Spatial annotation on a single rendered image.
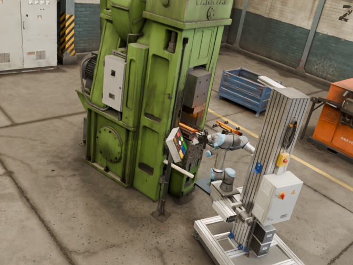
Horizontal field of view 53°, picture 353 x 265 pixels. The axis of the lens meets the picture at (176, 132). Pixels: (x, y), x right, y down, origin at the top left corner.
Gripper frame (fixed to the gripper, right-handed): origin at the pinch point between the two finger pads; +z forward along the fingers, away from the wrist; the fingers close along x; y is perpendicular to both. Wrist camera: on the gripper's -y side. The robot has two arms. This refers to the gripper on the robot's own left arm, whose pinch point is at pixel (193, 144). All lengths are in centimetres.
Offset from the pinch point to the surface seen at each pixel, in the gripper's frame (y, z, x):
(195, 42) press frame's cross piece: 104, -33, -42
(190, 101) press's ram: 41, -5, -32
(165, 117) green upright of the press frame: 35.8, 24.9, -14.5
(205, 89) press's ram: 45, -23, -52
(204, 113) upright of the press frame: 3, 0, -89
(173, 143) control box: 17.4, 11.8, 27.1
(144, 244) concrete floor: -79, 76, 66
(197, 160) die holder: -46, 22, -53
